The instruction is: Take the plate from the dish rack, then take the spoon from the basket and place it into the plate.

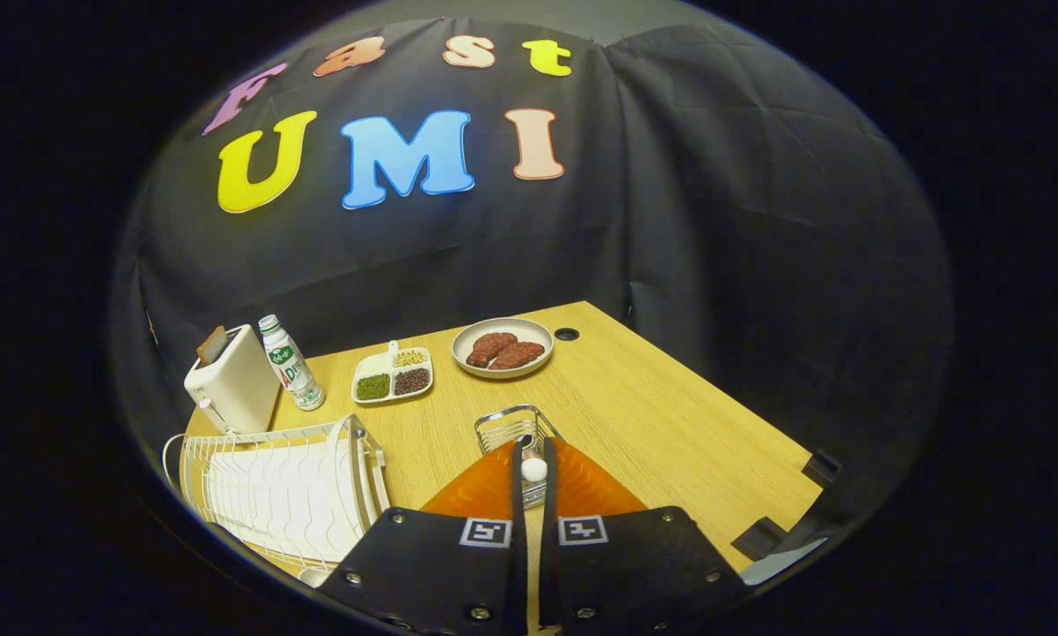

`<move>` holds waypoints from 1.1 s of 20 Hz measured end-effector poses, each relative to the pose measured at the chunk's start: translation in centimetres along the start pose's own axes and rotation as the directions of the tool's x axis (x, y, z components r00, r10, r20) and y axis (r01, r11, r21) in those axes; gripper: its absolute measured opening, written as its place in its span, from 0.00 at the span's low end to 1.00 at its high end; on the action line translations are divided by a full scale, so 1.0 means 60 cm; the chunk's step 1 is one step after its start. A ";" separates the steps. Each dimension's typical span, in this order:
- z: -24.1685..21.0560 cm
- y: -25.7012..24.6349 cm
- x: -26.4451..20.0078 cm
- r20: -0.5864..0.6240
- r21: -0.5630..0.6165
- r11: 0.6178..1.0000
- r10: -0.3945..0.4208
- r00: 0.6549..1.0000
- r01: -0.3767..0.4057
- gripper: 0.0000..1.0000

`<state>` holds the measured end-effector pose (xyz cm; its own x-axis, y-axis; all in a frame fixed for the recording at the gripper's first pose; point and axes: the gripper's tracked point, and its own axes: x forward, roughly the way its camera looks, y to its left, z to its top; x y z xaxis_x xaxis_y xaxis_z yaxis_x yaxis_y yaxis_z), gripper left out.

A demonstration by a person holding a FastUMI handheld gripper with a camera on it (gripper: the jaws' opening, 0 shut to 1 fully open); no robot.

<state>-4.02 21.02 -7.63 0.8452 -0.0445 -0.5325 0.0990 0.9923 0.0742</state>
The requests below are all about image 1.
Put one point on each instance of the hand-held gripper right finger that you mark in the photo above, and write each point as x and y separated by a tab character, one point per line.
548	574

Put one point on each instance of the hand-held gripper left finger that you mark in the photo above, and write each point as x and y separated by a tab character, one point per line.
519	574

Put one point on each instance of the white-tipped spoon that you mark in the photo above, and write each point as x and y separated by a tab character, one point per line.
534	470

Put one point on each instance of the grey plate with meat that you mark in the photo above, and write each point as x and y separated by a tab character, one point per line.
529	329

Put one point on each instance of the white divided snack dish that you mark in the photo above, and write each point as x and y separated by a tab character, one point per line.
374	363

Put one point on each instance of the black table clamp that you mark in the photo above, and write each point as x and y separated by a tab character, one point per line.
821	466
759	539

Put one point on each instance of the brown meat piece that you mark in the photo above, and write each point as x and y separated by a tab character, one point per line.
489	346
520	355

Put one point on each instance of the dark red beans pile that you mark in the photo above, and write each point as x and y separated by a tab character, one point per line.
411	381

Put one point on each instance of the green beans pile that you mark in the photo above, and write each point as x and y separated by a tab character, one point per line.
373	387

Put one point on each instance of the yellow beans pile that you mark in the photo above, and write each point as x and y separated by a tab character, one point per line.
410	359

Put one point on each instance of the white green-label drink bottle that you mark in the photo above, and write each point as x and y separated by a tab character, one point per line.
292	371

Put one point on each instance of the white toaster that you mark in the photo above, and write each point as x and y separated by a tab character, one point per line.
233	389

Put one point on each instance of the black backdrop cloth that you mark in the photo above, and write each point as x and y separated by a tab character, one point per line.
759	265

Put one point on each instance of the brown bread slice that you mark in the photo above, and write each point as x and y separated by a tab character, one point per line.
211	346

